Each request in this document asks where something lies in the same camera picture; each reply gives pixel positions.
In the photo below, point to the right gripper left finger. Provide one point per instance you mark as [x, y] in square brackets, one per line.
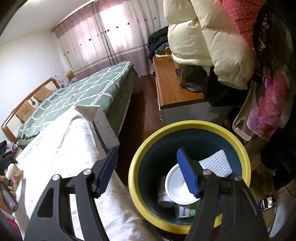
[51, 218]

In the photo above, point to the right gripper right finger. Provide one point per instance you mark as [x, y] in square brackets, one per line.
[241, 216]

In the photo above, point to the white dotted paper cup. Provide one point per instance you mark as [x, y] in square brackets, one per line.
[15, 174]

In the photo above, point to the white foam net sleeve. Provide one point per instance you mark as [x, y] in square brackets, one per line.
[218, 164]

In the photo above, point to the white pill bottle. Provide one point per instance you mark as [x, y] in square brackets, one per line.
[163, 199]

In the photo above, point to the yellow rimmed trash bin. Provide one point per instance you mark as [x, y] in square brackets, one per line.
[158, 154]

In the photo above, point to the small phone screen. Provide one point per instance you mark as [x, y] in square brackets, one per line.
[267, 203]

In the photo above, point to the left brown pillow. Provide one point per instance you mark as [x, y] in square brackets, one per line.
[24, 111]

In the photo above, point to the brown pillow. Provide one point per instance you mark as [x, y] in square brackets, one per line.
[24, 111]
[42, 94]

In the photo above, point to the right brown pillow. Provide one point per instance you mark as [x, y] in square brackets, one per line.
[42, 94]

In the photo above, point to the green plaid duvet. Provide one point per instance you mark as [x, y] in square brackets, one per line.
[99, 89]

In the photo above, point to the far bedside table items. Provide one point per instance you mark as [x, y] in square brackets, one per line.
[70, 78]

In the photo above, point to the pink floral scarf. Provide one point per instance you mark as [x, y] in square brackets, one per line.
[264, 108]

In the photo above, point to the wooden desk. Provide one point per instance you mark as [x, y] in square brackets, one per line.
[178, 104]

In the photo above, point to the pink striped curtain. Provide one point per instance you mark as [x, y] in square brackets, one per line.
[105, 33]

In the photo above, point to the dark clothes pile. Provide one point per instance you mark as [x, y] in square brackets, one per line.
[155, 40]

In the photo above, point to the cream puffer jacket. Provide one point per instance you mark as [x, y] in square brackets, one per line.
[201, 33]

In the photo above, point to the red quilted jacket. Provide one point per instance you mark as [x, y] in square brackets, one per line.
[243, 14]

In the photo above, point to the wooden bed frame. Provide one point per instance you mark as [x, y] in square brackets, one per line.
[115, 114]

